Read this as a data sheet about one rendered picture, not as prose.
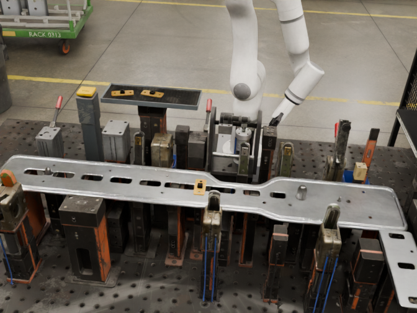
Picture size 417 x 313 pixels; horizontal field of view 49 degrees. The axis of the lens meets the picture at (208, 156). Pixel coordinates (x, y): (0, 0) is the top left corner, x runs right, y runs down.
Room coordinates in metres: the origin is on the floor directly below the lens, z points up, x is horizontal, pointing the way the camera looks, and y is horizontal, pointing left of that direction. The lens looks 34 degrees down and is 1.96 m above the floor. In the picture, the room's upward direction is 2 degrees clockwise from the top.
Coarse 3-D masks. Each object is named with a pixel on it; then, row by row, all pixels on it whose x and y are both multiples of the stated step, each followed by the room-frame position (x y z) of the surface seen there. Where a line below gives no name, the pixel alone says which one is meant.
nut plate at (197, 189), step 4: (196, 180) 1.26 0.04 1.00; (200, 180) 1.26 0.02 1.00; (204, 180) 1.26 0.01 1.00; (196, 184) 1.23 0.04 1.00; (204, 184) 1.24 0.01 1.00; (196, 188) 1.21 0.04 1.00; (200, 188) 1.21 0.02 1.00; (204, 188) 1.22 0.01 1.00; (196, 192) 1.19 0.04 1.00; (200, 192) 1.19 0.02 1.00; (204, 192) 1.20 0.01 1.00
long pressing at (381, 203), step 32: (32, 160) 1.34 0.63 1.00; (64, 160) 1.35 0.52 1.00; (64, 192) 1.17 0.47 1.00; (96, 192) 1.18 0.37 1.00; (128, 192) 1.18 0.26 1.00; (160, 192) 1.19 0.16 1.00; (192, 192) 1.20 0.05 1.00; (288, 192) 1.22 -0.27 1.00; (320, 192) 1.22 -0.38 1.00; (352, 192) 1.23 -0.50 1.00; (384, 192) 1.24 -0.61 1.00; (320, 224) 1.07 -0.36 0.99; (352, 224) 1.07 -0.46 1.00; (384, 224) 1.08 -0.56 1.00
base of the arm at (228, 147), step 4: (232, 132) 1.74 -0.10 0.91; (232, 136) 1.74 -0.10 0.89; (228, 140) 1.84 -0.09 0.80; (232, 140) 1.74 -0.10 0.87; (224, 144) 1.81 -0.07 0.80; (228, 144) 1.81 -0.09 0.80; (232, 144) 1.74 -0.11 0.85; (260, 144) 1.82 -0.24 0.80; (224, 148) 1.77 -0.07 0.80; (228, 148) 1.77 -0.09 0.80; (232, 148) 1.74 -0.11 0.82; (260, 148) 1.78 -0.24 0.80; (224, 152) 1.74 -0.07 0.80; (228, 152) 1.75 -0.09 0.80; (232, 152) 1.74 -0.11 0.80; (252, 152) 1.73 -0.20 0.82; (260, 152) 1.75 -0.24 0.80; (260, 156) 1.72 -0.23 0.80
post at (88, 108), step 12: (84, 96) 1.58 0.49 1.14; (96, 96) 1.61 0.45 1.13; (84, 108) 1.57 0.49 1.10; (96, 108) 1.59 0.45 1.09; (84, 120) 1.57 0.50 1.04; (96, 120) 1.57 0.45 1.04; (84, 132) 1.57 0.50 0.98; (96, 132) 1.58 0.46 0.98; (84, 144) 1.57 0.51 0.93; (96, 144) 1.57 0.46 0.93; (96, 156) 1.57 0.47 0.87; (96, 180) 1.57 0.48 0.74
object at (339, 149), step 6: (342, 120) 1.34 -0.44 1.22; (348, 120) 1.34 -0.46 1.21; (342, 126) 1.31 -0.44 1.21; (348, 126) 1.31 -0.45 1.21; (342, 132) 1.34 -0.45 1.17; (348, 132) 1.33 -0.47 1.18; (336, 138) 1.34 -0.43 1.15; (342, 138) 1.34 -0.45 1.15; (336, 144) 1.32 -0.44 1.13; (342, 144) 1.33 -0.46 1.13; (336, 150) 1.32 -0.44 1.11; (342, 150) 1.33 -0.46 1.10; (342, 156) 1.32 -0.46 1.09; (342, 162) 1.31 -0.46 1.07
